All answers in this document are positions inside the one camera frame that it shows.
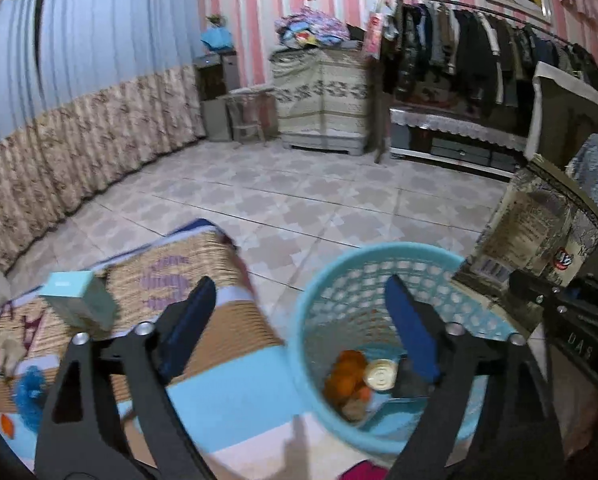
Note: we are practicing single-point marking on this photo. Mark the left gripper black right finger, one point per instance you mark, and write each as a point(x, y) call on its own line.
point(517, 434)

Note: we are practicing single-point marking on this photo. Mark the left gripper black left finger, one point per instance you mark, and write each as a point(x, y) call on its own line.
point(81, 434)

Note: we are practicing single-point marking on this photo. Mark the camouflage snack bag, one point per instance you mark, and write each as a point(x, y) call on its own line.
point(545, 226)

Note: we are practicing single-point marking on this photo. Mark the orange fruit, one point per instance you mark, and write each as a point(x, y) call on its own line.
point(345, 381)

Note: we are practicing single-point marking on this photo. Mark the blue crumpled plastic bag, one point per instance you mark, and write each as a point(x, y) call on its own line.
point(29, 397)

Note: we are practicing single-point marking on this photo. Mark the beige cloth pouch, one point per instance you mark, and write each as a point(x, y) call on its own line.
point(12, 352)

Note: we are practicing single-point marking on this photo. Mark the teal cardboard box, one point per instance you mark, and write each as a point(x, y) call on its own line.
point(80, 299)

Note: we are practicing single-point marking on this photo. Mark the colourful play mat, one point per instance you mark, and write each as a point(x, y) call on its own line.
point(187, 382)

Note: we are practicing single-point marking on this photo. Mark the turquoise plastic mesh basket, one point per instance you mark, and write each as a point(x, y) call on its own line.
point(343, 309)

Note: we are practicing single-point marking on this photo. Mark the low tv stand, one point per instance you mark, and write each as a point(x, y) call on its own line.
point(453, 141)

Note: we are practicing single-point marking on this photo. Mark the clothes rack with garments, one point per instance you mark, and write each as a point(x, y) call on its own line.
point(469, 62)

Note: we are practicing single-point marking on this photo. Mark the cloth-covered cabinet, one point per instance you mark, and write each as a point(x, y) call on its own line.
point(324, 99)

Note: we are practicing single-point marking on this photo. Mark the small wooden stool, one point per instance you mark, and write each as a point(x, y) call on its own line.
point(252, 113)

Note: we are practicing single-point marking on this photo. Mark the blue floral curtain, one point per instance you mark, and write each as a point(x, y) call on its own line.
point(90, 91)

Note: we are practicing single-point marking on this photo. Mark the grey water dispenser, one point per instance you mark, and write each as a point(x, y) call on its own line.
point(217, 74)

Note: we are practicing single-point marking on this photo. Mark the pile of folded clothes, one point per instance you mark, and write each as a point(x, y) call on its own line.
point(309, 28)

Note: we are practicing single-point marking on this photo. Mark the blue wrapped potted plant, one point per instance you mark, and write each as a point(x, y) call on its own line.
point(217, 37)

